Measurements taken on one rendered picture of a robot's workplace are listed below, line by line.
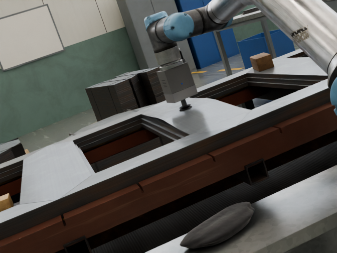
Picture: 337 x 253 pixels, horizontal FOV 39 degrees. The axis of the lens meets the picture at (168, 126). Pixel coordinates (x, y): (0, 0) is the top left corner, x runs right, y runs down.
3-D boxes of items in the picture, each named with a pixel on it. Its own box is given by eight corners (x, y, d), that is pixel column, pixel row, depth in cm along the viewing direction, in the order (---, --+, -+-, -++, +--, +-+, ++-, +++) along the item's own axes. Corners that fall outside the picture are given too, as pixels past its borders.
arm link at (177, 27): (202, 5, 132) (184, 11, 142) (167, 14, 128) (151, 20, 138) (208, 33, 133) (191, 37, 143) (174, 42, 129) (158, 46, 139)
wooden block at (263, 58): (253, 69, 189) (249, 56, 188) (267, 64, 188) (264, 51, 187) (259, 72, 177) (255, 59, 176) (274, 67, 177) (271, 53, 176)
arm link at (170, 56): (150, 54, 147) (173, 45, 150) (155, 68, 148) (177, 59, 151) (160, 52, 140) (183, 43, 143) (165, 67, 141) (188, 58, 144)
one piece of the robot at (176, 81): (173, 52, 153) (188, 99, 156) (149, 61, 150) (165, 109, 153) (186, 49, 144) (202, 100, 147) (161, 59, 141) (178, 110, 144)
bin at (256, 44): (248, 82, 652) (236, 41, 640) (273, 72, 667) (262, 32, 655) (276, 81, 596) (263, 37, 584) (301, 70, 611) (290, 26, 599)
